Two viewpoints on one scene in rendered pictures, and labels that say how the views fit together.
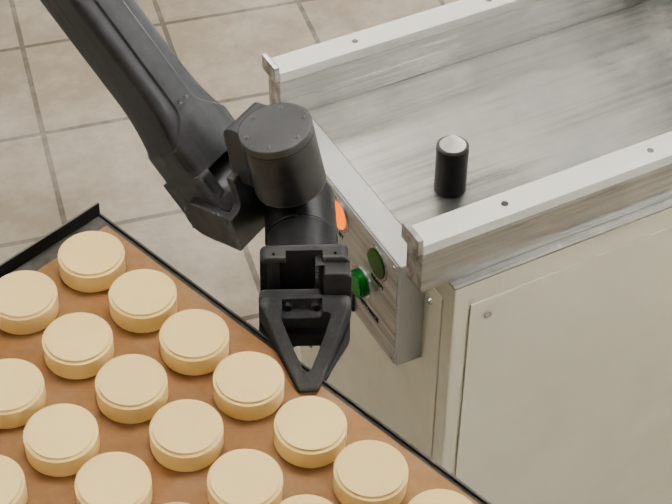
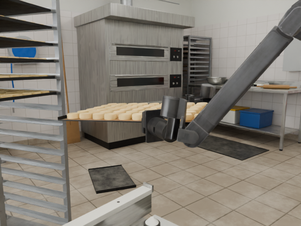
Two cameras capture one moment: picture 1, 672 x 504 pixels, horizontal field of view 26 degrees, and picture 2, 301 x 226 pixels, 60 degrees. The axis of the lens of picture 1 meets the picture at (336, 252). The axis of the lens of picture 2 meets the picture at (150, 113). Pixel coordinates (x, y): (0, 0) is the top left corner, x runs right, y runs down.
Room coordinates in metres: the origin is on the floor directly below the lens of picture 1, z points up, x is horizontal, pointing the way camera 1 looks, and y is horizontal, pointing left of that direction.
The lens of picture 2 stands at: (1.52, -0.28, 1.18)
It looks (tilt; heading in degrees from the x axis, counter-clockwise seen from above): 10 degrees down; 159
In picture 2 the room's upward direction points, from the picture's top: straight up
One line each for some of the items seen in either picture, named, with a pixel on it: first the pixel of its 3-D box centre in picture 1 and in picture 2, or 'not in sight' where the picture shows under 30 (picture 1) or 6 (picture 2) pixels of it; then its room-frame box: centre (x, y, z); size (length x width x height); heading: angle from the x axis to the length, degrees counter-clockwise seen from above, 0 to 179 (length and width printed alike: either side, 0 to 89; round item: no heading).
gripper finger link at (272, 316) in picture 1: (305, 354); not in sight; (0.73, 0.02, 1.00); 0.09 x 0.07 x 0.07; 3
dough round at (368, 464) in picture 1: (370, 477); (125, 116); (0.60, -0.02, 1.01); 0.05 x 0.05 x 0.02
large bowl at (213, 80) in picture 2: not in sight; (216, 80); (-2.69, 2.72, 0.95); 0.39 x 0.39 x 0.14
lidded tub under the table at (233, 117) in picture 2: not in sight; (233, 114); (-2.31, 2.86, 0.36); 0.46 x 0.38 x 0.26; 107
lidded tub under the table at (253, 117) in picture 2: not in sight; (255, 118); (-1.88, 2.98, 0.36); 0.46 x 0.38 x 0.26; 108
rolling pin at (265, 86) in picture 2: not in sight; (276, 86); (-1.50, 2.97, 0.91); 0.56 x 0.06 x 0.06; 45
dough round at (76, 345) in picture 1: (78, 345); (189, 114); (0.71, 0.18, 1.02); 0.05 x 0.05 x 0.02
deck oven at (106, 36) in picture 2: not in sight; (135, 79); (-2.69, 1.09, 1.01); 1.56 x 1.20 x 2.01; 107
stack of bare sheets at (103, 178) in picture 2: not in sight; (110, 177); (-1.15, 0.30, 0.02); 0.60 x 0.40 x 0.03; 179
